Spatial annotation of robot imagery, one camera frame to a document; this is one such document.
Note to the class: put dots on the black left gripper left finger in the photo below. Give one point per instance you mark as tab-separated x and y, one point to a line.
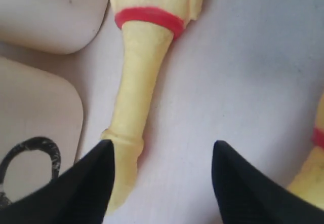
80	195

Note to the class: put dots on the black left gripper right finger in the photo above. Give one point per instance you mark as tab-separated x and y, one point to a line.
245	195

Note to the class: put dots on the yellow rubber chicken front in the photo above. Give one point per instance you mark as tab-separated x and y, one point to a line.
308	183

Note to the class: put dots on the yellow rubber chicken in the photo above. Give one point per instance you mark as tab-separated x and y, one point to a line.
308	183
148	28

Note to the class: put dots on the cream bin marked O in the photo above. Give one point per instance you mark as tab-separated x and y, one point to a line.
41	122

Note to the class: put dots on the cream bin marked X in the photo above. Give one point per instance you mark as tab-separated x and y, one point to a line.
53	26

